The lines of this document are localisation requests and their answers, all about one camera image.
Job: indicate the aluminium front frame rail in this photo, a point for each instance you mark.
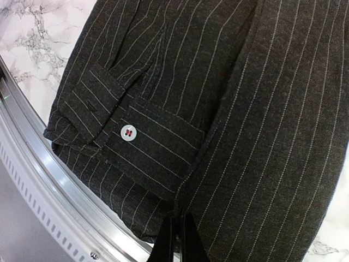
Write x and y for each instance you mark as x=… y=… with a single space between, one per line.
x=46 y=213

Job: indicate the black pinstriped long sleeve shirt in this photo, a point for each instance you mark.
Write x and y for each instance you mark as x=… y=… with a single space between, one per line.
x=233 y=111

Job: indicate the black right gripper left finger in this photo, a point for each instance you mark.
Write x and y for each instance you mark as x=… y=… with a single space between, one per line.
x=163 y=249

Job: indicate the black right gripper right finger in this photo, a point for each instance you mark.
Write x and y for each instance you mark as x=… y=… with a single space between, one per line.
x=192 y=249

